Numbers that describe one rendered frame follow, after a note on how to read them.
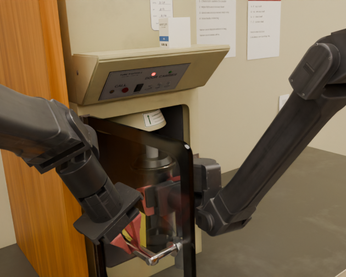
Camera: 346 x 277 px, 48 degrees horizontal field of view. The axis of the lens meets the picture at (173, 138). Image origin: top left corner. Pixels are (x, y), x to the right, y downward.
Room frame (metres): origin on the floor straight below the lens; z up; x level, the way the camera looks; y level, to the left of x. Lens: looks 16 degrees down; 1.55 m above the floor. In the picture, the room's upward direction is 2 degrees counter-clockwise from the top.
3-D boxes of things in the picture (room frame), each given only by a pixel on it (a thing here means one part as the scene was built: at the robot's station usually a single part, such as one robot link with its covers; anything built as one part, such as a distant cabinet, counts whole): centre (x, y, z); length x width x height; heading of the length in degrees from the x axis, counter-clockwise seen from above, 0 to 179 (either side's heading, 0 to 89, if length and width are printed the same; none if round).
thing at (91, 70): (0.82, 0.03, 1.46); 0.32 x 0.12 x 0.10; 126
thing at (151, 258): (0.57, 0.05, 1.20); 0.10 x 0.05 x 0.03; 41
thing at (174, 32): (0.85, -0.01, 1.54); 0.05 x 0.05 x 0.06; 24
